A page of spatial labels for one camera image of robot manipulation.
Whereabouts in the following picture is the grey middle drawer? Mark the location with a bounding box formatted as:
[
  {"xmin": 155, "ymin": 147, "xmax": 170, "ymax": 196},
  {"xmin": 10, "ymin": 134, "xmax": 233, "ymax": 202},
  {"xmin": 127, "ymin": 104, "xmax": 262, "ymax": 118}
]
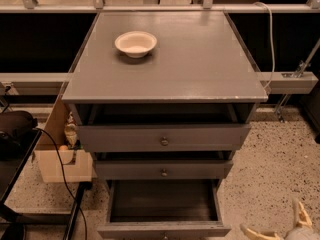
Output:
[{"xmin": 95, "ymin": 160, "xmax": 233, "ymax": 180}]

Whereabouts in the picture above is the upper aluminium rail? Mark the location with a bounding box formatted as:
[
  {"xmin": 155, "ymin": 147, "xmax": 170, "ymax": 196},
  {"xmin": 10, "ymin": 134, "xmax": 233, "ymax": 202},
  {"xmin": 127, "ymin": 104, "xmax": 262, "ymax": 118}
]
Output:
[{"xmin": 0, "ymin": 4, "xmax": 320, "ymax": 14}]

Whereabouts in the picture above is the white cable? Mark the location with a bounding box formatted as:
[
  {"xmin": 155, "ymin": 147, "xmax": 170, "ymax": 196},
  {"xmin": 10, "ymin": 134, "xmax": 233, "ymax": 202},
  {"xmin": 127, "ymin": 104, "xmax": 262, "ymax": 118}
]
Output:
[{"xmin": 254, "ymin": 1, "xmax": 277, "ymax": 90}]

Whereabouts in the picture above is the black cable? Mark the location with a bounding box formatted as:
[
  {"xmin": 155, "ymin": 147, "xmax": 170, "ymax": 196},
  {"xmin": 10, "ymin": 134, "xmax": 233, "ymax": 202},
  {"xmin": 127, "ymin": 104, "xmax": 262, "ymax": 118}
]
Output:
[{"xmin": 34, "ymin": 127, "xmax": 89, "ymax": 240}]

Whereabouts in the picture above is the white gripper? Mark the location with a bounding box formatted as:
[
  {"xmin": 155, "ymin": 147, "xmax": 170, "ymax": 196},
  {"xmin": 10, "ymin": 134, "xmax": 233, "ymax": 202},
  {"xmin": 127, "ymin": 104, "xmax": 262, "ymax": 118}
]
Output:
[{"xmin": 240, "ymin": 199, "xmax": 320, "ymax": 240}]

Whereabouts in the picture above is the grey bottom drawer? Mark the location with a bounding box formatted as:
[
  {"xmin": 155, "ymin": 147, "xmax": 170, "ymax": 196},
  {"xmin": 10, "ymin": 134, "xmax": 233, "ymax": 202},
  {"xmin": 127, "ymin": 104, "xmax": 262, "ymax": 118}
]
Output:
[{"xmin": 98, "ymin": 179, "xmax": 230, "ymax": 240}]

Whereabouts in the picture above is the metal diagonal strut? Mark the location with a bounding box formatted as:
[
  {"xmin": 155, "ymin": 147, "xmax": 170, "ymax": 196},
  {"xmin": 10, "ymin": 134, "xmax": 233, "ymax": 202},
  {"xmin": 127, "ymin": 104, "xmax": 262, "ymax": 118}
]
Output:
[{"xmin": 274, "ymin": 38, "xmax": 320, "ymax": 123}]

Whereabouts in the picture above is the grey top drawer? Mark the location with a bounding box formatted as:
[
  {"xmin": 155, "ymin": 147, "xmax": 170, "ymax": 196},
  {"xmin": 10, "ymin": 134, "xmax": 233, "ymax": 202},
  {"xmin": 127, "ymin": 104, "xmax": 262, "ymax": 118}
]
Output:
[{"xmin": 78, "ymin": 124, "xmax": 250, "ymax": 152}]

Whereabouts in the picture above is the white paper bowl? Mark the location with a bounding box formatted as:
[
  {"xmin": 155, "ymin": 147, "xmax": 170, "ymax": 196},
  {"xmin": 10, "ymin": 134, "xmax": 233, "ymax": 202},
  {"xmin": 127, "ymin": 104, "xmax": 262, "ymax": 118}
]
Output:
[{"xmin": 114, "ymin": 31, "xmax": 157, "ymax": 58}]

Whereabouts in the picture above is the cardboard box with items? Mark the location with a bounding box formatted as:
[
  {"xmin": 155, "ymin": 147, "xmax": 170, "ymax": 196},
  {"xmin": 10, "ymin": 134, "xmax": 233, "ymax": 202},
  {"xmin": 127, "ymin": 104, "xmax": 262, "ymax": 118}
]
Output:
[{"xmin": 35, "ymin": 98, "xmax": 93, "ymax": 183}]

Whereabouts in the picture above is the black table frame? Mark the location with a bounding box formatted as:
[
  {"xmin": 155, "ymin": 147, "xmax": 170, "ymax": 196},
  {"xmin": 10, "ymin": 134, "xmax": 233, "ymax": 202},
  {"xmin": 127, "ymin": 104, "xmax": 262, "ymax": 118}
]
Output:
[{"xmin": 0, "ymin": 128, "xmax": 92, "ymax": 240}]

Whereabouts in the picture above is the black bag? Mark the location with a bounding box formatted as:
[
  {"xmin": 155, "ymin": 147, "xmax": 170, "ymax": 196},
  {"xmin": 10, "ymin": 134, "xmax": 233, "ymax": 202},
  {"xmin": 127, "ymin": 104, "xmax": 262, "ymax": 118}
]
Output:
[{"xmin": 0, "ymin": 111, "xmax": 38, "ymax": 146}]

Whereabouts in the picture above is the lower aluminium rail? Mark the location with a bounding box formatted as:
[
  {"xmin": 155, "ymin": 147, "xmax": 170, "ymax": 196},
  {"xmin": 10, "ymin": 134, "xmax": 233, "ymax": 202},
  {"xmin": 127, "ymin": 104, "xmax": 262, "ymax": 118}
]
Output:
[{"xmin": 0, "ymin": 72, "xmax": 318, "ymax": 96}]

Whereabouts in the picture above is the aluminium rail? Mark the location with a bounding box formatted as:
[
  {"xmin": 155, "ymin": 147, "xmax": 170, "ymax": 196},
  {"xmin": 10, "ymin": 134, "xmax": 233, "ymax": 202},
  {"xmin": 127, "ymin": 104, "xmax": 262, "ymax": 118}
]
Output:
[
  {"xmin": 0, "ymin": 4, "xmax": 320, "ymax": 14},
  {"xmin": 0, "ymin": 72, "xmax": 318, "ymax": 96}
]

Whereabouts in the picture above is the grey wooden drawer cabinet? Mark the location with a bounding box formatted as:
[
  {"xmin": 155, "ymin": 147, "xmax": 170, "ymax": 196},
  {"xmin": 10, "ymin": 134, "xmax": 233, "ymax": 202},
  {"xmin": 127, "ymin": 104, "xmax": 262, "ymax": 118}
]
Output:
[{"xmin": 61, "ymin": 10, "xmax": 269, "ymax": 182}]

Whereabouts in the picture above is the grey drawer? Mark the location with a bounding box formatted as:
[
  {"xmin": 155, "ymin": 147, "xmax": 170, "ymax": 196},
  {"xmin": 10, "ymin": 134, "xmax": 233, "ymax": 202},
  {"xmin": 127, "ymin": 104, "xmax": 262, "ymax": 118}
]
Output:
[
  {"xmin": 78, "ymin": 124, "xmax": 250, "ymax": 152},
  {"xmin": 98, "ymin": 179, "xmax": 230, "ymax": 240},
  {"xmin": 95, "ymin": 160, "xmax": 233, "ymax": 180}
]

